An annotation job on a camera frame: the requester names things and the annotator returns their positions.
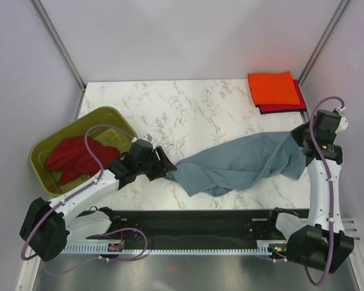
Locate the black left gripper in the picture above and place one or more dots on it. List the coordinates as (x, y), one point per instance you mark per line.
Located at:
(165, 165)

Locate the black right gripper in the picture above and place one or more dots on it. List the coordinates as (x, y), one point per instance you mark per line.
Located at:
(296, 134)

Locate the blue-grey t-shirt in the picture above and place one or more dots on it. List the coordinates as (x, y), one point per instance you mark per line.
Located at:
(240, 164)

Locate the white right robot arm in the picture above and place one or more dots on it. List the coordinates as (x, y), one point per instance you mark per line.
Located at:
(320, 243)

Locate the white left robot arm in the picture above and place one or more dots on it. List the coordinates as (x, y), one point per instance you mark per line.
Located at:
(50, 225)

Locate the folded crimson t-shirt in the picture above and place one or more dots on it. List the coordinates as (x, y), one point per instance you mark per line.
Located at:
(280, 108)

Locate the folded orange t-shirt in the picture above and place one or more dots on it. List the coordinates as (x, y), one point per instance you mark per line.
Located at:
(272, 88)

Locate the red t-shirt in bin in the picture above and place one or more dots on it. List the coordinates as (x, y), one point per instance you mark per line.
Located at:
(72, 158)

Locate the olive green plastic bin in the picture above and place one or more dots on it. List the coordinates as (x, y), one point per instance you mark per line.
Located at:
(120, 137)

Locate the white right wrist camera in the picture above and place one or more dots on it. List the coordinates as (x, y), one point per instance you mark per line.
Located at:
(343, 124)

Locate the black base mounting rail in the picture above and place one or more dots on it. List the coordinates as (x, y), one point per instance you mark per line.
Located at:
(192, 228)

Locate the right aluminium frame post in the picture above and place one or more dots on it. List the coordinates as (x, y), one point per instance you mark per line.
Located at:
(325, 37)

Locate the aluminium frame post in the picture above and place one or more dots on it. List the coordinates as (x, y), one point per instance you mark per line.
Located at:
(58, 42)
(325, 37)

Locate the white slotted cable duct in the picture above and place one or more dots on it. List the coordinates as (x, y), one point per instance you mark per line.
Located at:
(115, 247)

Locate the left aluminium frame post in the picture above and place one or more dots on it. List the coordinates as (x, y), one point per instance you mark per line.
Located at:
(58, 42)

